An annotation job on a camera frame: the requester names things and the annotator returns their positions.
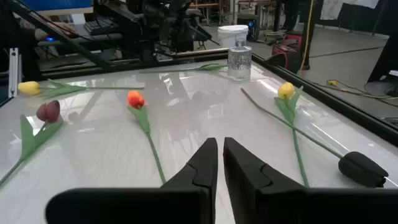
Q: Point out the white plastic bucket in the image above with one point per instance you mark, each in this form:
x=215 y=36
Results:
x=233 y=35

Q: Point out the orange artificial tulip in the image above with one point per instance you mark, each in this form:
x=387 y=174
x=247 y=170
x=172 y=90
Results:
x=136 y=99

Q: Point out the black computer with blue light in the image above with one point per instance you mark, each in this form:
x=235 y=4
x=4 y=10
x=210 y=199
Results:
x=248 y=25

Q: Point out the clear cut-glass vase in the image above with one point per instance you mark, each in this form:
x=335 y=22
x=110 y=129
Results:
x=239 y=63

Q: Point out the blue monitor screen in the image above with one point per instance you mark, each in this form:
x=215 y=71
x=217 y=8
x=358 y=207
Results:
x=56 y=4

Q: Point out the black keyboard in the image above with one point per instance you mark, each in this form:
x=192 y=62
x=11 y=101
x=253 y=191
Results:
x=99 y=26

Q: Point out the dark red artificial tulip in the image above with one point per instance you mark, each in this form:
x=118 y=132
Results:
x=48 y=112

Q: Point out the green stem with leaf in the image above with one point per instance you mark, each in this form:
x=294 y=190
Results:
x=212 y=66

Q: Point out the red black equipment case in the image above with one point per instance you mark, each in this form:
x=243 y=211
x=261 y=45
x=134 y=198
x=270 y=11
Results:
x=287 y=51

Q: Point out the black artificial tulip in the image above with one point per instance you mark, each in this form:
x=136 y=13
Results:
x=360 y=169

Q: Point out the person's hand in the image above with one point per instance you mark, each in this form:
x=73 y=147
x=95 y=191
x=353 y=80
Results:
x=59 y=29

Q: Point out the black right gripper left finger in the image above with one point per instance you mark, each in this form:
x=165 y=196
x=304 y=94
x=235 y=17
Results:
x=192 y=193

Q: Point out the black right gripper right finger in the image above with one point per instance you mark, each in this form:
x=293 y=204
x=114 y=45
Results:
x=255 y=193

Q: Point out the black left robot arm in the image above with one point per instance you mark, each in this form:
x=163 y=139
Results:
x=177 y=28

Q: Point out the silver aluminium extrusion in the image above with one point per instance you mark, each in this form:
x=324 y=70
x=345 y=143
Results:
x=14 y=71

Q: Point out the yellow artificial tulip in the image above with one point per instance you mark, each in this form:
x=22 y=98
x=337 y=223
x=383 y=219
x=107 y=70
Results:
x=286 y=91
x=29 y=88

